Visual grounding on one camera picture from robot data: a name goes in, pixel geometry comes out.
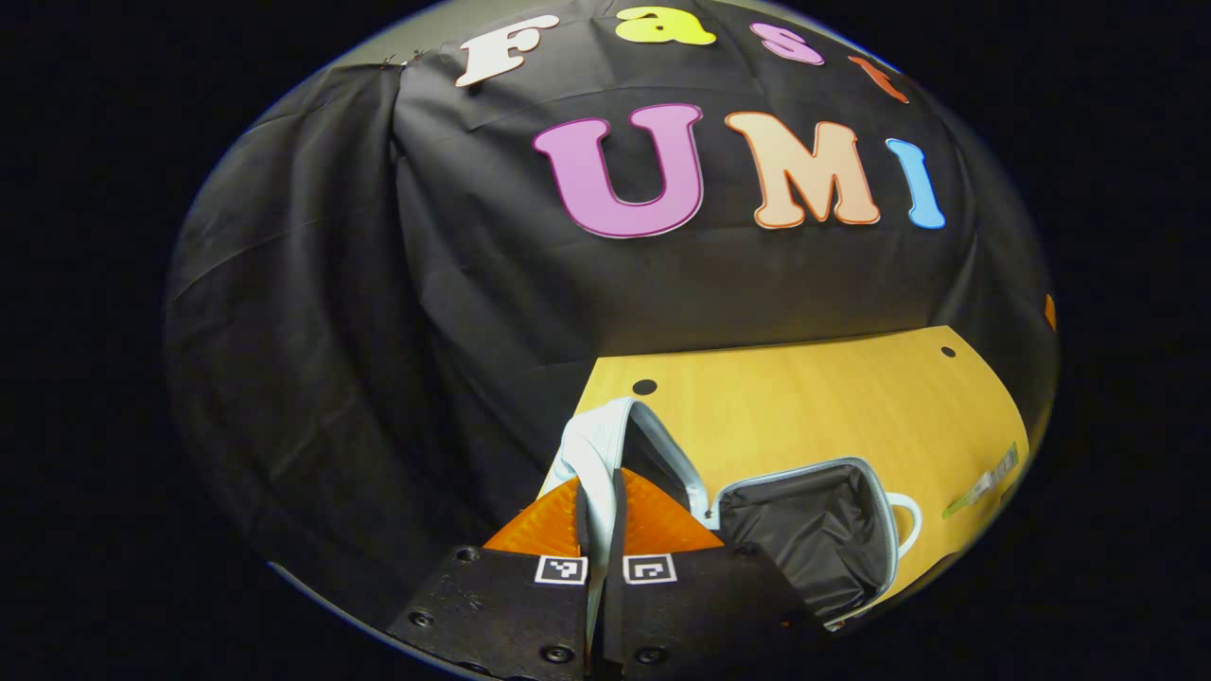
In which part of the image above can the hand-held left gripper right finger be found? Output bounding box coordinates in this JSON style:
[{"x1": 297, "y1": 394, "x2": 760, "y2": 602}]
[{"x1": 605, "y1": 466, "x2": 824, "y2": 681}]

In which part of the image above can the light blue suitcase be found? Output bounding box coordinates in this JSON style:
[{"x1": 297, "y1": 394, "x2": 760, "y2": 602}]
[{"x1": 537, "y1": 397, "x2": 923, "y2": 633}]

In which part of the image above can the white green skin care tube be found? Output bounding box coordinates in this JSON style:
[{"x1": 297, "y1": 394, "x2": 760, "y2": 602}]
[{"x1": 941, "y1": 443, "x2": 1021, "y2": 521}]

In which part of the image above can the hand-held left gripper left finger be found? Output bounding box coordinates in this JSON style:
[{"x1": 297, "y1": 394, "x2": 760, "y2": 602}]
[{"x1": 386, "y1": 473, "x2": 592, "y2": 681}]

